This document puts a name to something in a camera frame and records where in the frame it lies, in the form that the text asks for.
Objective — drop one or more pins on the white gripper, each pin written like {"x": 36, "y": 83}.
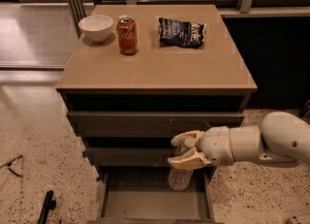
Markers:
{"x": 217, "y": 145}

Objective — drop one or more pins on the clear plastic water bottle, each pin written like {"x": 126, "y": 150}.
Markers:
{"x": 180, "y": 179}

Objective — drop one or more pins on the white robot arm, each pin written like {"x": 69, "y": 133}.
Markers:
{"x": 282, "y": 140}

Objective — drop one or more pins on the open bottom drawer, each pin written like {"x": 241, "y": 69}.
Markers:
{"x": 133, "y": 195}

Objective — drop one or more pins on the tan drawer cabinet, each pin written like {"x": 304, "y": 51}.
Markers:
{"x": 158, "y": 78}

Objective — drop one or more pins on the blue chip bag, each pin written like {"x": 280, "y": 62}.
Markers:
{"x": 184, "y": 34}

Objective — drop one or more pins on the orange soda can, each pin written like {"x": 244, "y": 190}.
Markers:
{"x": 126, "y": 30}

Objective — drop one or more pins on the black tool on floor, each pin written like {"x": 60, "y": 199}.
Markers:
{"x": 48, "y": 205}

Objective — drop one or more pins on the white ceramic bowl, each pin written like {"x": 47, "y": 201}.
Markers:
{"x": 96, "y": 28}

